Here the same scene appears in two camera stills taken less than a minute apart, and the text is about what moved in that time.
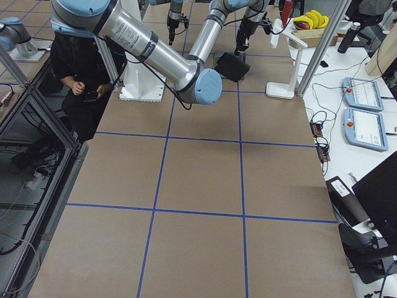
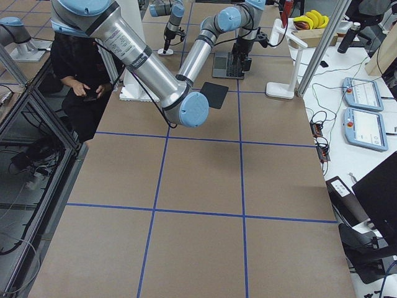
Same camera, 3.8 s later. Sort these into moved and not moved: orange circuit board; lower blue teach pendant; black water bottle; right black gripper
Moved: right black gripper
Not moved: black water bottle; lower blue teach pendant; orange circuit board
